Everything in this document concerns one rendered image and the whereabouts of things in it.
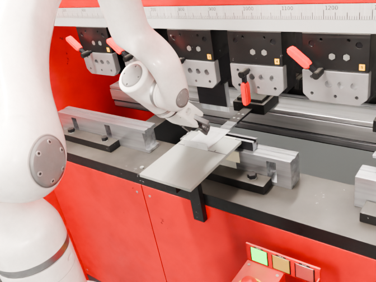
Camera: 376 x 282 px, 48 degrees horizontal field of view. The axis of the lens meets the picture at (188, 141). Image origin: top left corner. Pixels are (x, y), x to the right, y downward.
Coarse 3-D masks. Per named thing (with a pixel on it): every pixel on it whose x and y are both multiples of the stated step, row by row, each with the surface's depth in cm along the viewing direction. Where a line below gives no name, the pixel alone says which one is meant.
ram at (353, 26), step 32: (64, 0) 138; (96, 0) 129; (160, 0) 115; (192, 0) 108; (224, 0) 103; (256, 0) 98; (288, 0) 93; (320, 0) 89; (352, 0) 85; (352, 32) 88
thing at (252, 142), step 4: (228, 136) 130; (232, 136) 129; (236, 136) 129; (240, 136) 128; (244, 136) 127; (244, 140) 125; (248, 140) 124; (252, 140) 126; (256, 140) 125; (244, 144) 125; (248, 144) 124; (252, 144) 123; (256, 144) 126; (244, 148) 126; (248, 148) 125; (252, 148) 124
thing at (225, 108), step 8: (200, 88) 126; (208, 88) 124; (216, 88) 122; (224, 88) 120; (200, 96) 127; (208, 96) 125; (216, 96) 123; (224, 96) 122; (208, 104) 127; (216, 104) 125; (224, 104) 123
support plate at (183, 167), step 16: (176, 144) 129; (224, 144) 125; (240, 144) 125; (160, 160) 123; (176, 160) 121; (192, 160) 120; (208, 160) 119; (144, 176) 117; (160, 176) 115; (176, 176) 114; (192, 176) 113
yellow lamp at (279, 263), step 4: (272, 256) 106; (276, 256) 105; (272, 260) 107; (276, 260) 106; (280, 260) 105; (284, 260) 104; (276, 264) 107; (280, 264) 106; (284, 264) 105; (288, 264) 104; (276, 268) 107; (280, 268) 107; (284, 268) 106; (288, 268) 105; (288, 272) 106
